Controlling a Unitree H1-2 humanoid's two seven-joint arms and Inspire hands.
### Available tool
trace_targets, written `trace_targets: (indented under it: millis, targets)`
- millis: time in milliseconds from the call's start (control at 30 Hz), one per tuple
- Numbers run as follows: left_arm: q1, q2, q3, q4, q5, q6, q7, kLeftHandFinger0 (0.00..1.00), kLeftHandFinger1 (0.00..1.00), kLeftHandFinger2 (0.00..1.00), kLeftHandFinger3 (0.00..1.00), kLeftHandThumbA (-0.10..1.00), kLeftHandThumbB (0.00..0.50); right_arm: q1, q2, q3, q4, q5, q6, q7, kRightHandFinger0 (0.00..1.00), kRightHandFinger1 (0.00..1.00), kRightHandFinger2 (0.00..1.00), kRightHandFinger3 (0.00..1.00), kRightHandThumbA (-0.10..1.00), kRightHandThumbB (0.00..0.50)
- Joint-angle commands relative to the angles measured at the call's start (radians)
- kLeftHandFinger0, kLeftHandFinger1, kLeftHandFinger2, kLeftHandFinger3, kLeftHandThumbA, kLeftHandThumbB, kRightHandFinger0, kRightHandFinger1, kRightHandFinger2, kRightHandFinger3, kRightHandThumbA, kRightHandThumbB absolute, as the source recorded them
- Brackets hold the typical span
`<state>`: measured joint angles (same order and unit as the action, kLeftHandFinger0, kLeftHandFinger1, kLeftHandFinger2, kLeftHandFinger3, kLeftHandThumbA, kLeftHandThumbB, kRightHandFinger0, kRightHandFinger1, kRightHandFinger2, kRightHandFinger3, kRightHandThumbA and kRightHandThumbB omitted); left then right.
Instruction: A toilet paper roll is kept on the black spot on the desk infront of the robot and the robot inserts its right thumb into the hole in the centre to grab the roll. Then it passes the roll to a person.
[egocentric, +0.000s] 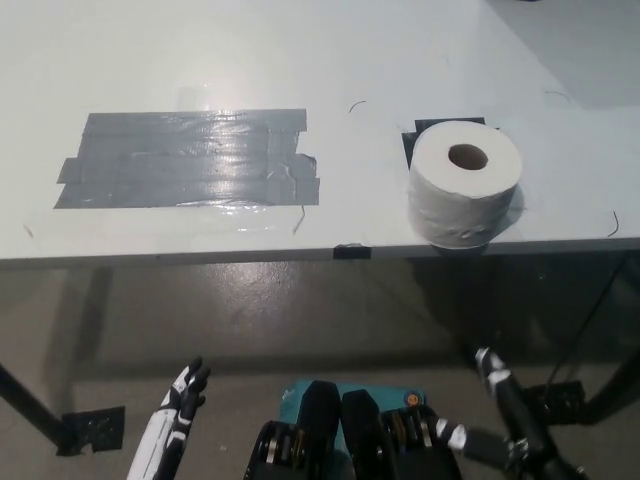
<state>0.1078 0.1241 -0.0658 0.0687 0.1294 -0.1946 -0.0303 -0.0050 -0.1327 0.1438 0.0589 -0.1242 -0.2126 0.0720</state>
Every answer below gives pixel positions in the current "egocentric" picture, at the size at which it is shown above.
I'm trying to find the small black tape piece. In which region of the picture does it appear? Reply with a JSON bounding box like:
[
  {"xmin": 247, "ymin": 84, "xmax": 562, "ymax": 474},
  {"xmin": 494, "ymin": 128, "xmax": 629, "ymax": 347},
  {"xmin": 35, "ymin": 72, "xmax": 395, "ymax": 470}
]
[{"xmin": 332, "ymin": 243, "xmax": 372, "ymax": 261}]

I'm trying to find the thin black cable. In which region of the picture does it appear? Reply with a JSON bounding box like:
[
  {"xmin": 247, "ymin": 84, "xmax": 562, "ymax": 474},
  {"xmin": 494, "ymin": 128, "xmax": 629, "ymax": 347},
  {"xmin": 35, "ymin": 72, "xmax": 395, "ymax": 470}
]
[{"xmin": 547, "ymin": 254, "xmax": 632, "ymax": 401}]

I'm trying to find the black metal table leg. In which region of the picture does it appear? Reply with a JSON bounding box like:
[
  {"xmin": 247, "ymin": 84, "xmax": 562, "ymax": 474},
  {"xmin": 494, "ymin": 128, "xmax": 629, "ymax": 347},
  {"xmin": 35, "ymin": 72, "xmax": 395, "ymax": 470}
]
[
  {"xmin": 584, "ymin": 344, "xmax": 640, "ymax": 426},
  {"xmin": 0, "ymin": 359, "xmax": 64, "ymax": 446}
]

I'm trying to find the white toilet paper roll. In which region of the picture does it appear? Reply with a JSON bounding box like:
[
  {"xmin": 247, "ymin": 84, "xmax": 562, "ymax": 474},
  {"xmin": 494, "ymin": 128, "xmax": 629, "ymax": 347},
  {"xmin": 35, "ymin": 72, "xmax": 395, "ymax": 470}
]
[{"xmin": 405, "ymin": 121, "xmax": 525, "ymax": 250}]

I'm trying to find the black tape square patch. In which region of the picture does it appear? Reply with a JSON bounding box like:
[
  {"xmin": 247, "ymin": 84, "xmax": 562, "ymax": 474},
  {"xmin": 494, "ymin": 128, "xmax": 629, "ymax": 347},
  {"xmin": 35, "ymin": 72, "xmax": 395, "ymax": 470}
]
[{"xmin": 399, "ymin": 117, "xmax": 501, "ymax": 169}]

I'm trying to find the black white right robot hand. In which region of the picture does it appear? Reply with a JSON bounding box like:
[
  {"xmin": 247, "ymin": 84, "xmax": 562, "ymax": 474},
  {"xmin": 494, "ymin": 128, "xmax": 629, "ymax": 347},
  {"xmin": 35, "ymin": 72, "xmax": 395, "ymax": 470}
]
[{"xmin": 434, "ymin": 347, "xmax": 589, "ymax": 480}]

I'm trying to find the grey duct tape patch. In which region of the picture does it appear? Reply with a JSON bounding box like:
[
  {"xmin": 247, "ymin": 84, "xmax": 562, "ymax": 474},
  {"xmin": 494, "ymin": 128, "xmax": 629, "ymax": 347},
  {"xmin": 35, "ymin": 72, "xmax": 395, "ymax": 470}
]
[{"xmin": 52, "ymin": 107, "xmax": 321, "ymax": 210}]

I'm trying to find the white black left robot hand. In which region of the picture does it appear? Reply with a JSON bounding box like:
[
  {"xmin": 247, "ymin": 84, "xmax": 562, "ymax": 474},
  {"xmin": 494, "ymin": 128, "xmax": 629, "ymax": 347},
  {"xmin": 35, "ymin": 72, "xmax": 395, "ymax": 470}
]
[{"xmin": 127, "ymin": 355, "xmax": 211, "ymax": 480}]

